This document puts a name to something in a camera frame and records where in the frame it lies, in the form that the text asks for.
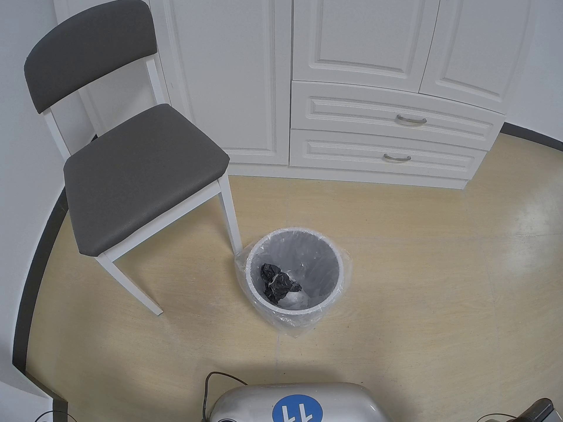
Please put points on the clear plastic bag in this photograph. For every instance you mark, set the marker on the clear plastic bag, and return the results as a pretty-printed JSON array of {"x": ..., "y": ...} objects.
[{"x": 308, "y": 262}]

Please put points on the black plastic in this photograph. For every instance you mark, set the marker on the black plastic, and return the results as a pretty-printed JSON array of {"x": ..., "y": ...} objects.
[{"x": 275, "y": 282}]

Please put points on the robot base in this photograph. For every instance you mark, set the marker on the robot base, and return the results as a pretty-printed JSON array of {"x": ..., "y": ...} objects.
[{"x": 308, "y": 402}]

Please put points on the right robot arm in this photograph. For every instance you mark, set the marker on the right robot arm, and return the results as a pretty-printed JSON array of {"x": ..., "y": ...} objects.
[{"x": 539, "y": 411}]

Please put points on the white trash bin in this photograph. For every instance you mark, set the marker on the white trash bin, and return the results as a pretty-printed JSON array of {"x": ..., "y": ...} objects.
[{"x": 303, "y": 314}]

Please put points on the white chair with grey cushions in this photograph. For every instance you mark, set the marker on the white chair with grey cushions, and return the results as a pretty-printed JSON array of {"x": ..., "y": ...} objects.
[{"x": 140, "y": 161}]

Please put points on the white wardrobe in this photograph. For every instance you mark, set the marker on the white wardrobe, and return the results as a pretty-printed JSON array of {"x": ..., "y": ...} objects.
[{"x": 374, "y": 38}]

